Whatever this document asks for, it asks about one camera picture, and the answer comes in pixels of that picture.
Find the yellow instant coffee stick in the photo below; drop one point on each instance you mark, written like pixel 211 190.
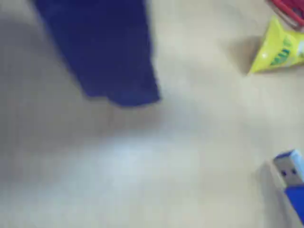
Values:
pixel 278 50

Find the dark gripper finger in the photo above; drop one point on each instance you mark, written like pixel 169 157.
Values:
pixel 104 52

